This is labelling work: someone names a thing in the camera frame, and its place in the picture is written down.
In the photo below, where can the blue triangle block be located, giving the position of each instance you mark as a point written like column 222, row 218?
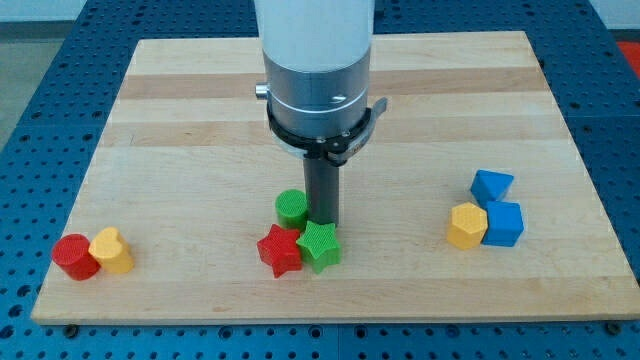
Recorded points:
column 490, row 186

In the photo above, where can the yellow heart block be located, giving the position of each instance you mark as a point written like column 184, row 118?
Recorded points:
column 110, row 249

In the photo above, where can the green star block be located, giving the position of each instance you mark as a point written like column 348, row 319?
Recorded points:
column 319, row 246

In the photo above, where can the red cylinder block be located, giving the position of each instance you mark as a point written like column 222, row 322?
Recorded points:
column 71, row 254

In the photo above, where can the light wooden board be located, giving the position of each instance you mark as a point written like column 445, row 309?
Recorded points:
column 187, row 170

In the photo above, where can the red star block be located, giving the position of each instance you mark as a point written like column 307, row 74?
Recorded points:
column 280, row 251

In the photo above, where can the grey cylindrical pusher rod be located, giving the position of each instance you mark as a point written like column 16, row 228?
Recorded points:
column 322, row 191

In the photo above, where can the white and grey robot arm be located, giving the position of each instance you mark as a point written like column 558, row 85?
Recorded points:
column 316, row 55

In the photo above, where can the yellow hexagon block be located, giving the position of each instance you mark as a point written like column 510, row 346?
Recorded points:
column 467, row 225

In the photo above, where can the green cylinder block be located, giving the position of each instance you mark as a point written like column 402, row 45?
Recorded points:
column 292, row 209

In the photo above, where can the blue cube block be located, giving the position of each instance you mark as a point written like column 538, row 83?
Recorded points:
column 505, row 224

